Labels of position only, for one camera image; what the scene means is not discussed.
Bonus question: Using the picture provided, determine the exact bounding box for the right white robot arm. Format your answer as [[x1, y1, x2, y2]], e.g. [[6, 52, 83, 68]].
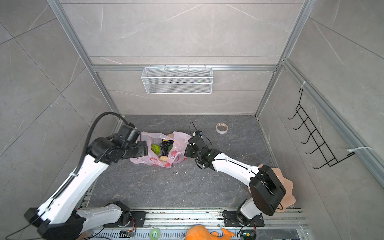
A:
[[185, 131, 287, 225]]

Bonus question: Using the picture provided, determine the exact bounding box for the white wire mesh basket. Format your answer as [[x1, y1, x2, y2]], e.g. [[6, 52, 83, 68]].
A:
[[141, 67, 214, 95]]

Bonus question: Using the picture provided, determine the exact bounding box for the green tape roll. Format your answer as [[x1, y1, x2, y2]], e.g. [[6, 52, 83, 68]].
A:
[[149, 228, 161, 240]]

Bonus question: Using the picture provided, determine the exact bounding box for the black wire hook rack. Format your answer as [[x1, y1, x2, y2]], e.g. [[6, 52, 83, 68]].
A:
[[287, 89, 355, 170]]

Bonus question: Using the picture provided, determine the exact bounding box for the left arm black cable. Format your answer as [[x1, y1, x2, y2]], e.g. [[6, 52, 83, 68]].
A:
[[44, 111, 136, 211]]

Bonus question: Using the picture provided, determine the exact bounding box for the pink plastic bag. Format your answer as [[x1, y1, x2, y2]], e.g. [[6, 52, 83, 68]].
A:
[[130, 132, 191, 169]]

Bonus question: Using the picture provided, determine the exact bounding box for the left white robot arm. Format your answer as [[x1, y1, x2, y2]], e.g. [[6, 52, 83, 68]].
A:
[[25, 123, 148, 240]]

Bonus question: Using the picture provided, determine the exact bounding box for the beige flower-shaped plate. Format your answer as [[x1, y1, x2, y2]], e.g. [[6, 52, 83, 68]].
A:
[[255, 165, 296, 216]]

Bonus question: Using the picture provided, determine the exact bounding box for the dark purple grape bunch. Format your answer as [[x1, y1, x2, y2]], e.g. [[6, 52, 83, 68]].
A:
[[159, 140, 174, 156]]

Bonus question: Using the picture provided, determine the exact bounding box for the white tape roll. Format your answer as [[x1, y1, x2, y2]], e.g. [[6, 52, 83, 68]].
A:
[[216, 123, 229, 135]]

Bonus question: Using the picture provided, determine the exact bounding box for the orange plush toy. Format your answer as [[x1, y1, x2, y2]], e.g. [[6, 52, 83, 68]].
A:
[[185, 225, 235, 240]]

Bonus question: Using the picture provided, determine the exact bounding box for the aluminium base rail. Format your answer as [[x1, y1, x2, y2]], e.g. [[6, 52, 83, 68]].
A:
[[86, 209, 313, 240]]

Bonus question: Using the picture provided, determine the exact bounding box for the beige bumpy fruit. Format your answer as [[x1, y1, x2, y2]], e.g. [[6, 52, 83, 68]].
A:
[[159, 156, 169, 162]]

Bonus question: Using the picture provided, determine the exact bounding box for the green bumpy fruit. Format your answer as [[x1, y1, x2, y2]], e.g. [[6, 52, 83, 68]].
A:
[[151, 144, 162, 155]]

